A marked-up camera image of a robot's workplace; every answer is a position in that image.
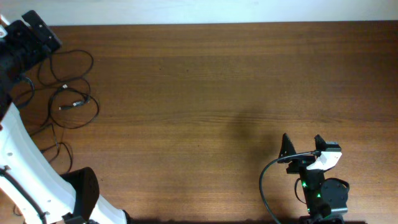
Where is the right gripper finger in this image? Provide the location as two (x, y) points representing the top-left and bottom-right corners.
(314, 134), (326, 151)
(279, 133), (297, 159)

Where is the black usb cable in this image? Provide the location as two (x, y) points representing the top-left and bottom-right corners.
(14, 83), (100, 130)
(29, 123), (74, 174)
(37, 49), (95, 111)

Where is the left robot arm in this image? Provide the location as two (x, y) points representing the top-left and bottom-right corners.
(1, 10), (132, 223)

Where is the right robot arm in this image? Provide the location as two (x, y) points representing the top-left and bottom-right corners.
(279, 134), (349, 223)

